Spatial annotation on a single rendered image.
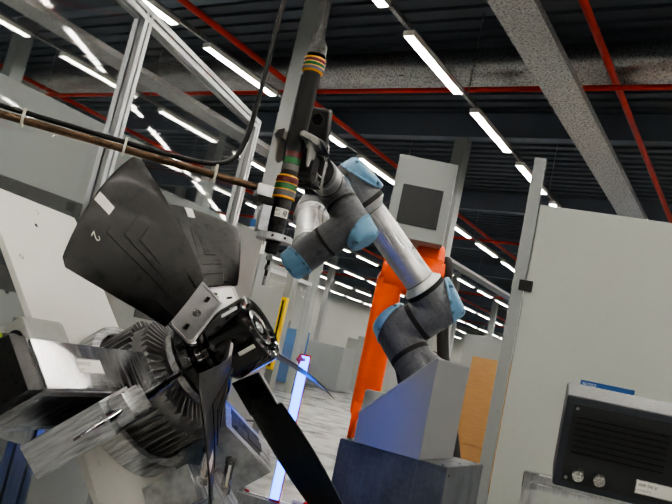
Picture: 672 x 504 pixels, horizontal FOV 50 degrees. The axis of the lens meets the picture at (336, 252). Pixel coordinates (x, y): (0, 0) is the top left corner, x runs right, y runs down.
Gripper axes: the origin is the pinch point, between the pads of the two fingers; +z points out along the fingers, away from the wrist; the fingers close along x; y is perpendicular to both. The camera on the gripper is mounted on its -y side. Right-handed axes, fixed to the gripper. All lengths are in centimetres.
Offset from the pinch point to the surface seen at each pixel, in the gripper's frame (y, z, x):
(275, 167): -162, -628, 274
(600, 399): 36, -33, -63
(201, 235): 22.1, -3.3, 14.8
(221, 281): 30.4, 1.4, 6.1
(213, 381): 46, 34, -12
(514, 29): -290, -505, 21
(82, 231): 30.2, 36.5, 11.6
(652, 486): 50, -35, -75
